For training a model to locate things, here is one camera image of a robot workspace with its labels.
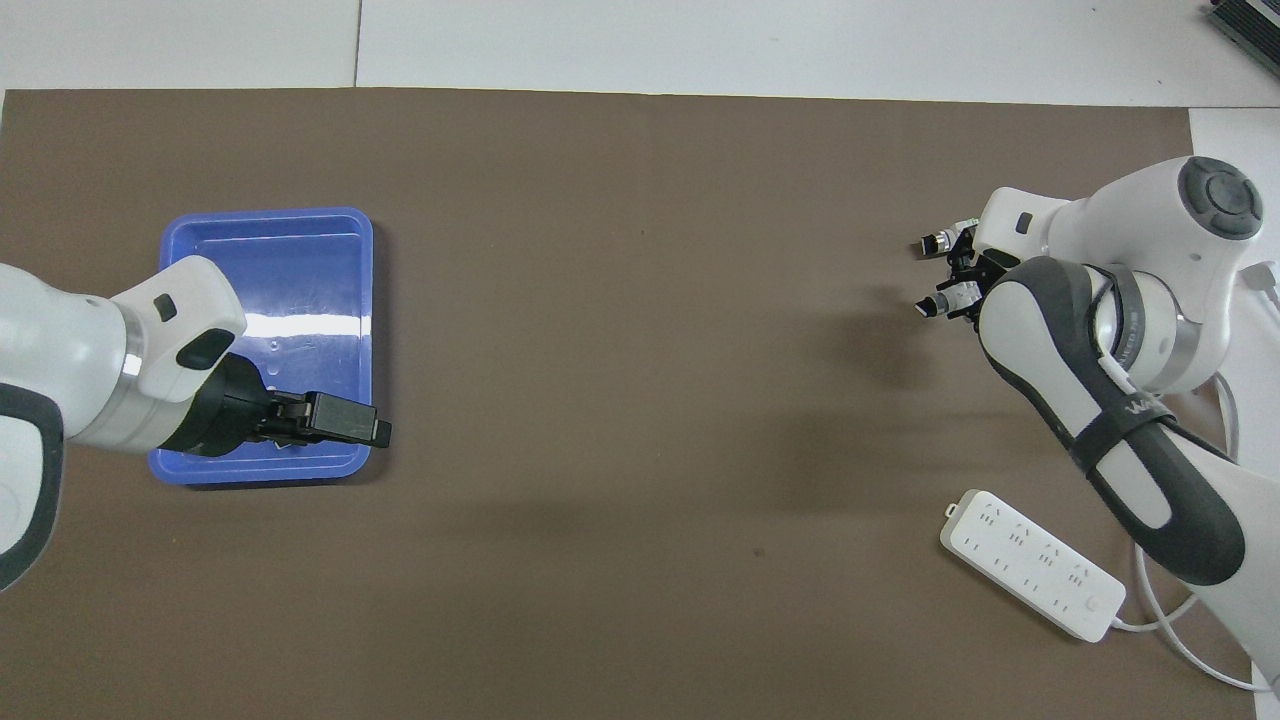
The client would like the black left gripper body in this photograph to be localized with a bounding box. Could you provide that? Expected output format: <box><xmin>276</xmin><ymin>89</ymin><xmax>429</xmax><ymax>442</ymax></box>
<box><xmin>157</xmin><ymin>351</ymin><xmax>278</xmax><ymax>458</ymax></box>

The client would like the green white push-button switch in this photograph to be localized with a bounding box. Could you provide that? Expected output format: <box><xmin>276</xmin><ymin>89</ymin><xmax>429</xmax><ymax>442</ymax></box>
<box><xmin>918</xmin><ymin>217</ymin><xmax>981</xmax><ymax>259</ymax></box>
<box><xmin>914</xmin><ymin>283</ymin><xmax>986</xmax><ymax>321</ymax></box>

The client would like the blue plastic tray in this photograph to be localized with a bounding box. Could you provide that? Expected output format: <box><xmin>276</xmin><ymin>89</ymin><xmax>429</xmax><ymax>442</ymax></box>
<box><xmin>148</xmin><ymin>207</ymin><xmax>376</xmax><ymax>488</ymax></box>

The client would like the white power strip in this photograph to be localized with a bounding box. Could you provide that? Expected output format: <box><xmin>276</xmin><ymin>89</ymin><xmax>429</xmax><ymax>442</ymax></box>
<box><xmin>938</xmin><ymin>488</ymin><xmax>1128</xmax><ymax>644</ymax></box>

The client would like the brown table mat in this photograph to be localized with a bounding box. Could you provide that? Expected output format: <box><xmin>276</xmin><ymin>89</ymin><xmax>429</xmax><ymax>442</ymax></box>
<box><xmin>0</xmin><ymin>88</ymin><xmax>1256</xmax><ymax>720</ymax></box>

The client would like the dark grey ribbed device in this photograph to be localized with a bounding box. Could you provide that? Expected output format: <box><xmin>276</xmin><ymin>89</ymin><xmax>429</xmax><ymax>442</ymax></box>
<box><xmin>1205</xmin><ymin>0</ymin><xmax>1280</xmax><ymax>76</ymax></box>

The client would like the white power strip cable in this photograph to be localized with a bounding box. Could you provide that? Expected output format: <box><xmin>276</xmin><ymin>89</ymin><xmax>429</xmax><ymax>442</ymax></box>
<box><xmin>1112</xmin><ymin>260</ymin><xmax>1280</xmax><ymax>693</ymax></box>

